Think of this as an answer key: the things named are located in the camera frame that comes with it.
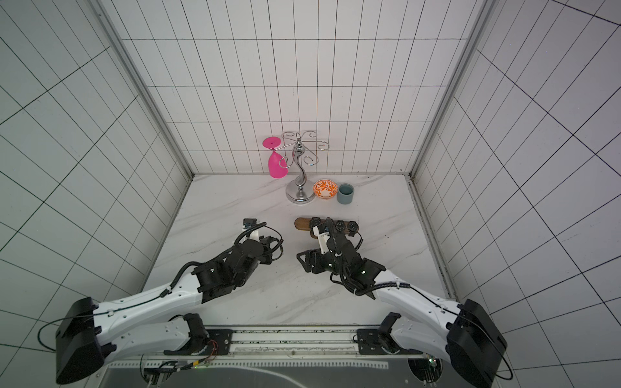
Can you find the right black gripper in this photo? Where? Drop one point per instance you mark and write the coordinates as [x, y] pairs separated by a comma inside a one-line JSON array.
[[332, 228]]

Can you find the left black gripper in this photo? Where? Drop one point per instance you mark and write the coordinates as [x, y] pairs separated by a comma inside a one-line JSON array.
[[267, 258]]

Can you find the brown wooden watch stand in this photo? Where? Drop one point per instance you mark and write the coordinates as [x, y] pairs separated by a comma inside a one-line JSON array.
[[302, 224]]

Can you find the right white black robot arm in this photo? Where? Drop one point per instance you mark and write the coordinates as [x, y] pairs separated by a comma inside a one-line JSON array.
[[460, 333]]

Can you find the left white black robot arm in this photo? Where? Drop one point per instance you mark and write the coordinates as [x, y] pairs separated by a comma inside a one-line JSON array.
[[161, 319]]

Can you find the silver metal glass rack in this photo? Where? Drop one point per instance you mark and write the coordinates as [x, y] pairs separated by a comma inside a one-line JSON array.
[[297, 147]]

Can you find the orange patterned small bowl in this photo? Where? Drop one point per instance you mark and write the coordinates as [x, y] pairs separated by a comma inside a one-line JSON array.
[[325, 189]]

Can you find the grey-green ceramic cup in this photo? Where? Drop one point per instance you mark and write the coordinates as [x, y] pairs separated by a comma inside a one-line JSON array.
[[345, 194]]

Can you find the pink plastic wine glass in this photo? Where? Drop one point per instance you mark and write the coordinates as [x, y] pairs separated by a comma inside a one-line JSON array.
[[276, 166]]

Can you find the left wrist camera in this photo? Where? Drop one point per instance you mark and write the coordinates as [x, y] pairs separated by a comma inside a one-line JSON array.
[[251, 229]]

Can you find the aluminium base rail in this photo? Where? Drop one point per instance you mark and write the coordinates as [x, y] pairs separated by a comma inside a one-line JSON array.
[[296, 342]]

